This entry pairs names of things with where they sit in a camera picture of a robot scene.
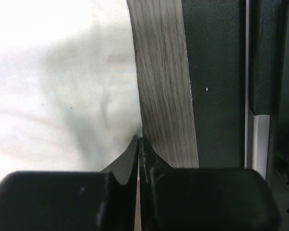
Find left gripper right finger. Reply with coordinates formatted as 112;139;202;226
139;139;281;231

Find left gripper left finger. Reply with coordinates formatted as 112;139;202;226
0;137;138;231

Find white t-shirt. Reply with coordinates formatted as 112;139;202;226
0;0;142;177

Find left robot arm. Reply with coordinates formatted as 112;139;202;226
0;0;289;231

